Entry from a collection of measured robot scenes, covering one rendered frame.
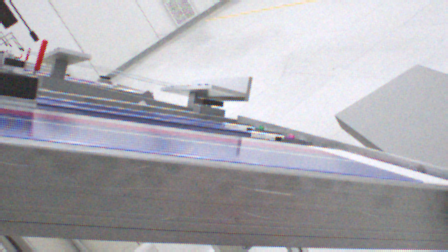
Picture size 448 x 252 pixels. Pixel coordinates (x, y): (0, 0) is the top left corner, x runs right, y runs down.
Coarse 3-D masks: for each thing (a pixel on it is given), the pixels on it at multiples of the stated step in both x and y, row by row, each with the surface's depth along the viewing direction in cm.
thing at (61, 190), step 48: (0, 144) 31; (48, 144) 33; (0, 192) 31; (48, 192) 32; (96, 192) 34; (144, 192) 35; (192, 192) 36; (240, 192) 38; (288, 192) 40; (336, 192) 42; (384, 192) 44; (432, 192) 46; (144, 240) 35; (192, 240) 37; (240, 240) 38; (288, 240) 40; (336, 240) 42; (384, 240) 44; (432, 240) 47
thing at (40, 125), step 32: (0, 128) 36; (32, 128) 39; (64, 128) 43; (96, 128) 47; (128, 128) 52; (160, 128) 58; (224, 160) 41; (256, 160) 44; (288, 160) 48; (320, 160) 53; (352, 160) 60
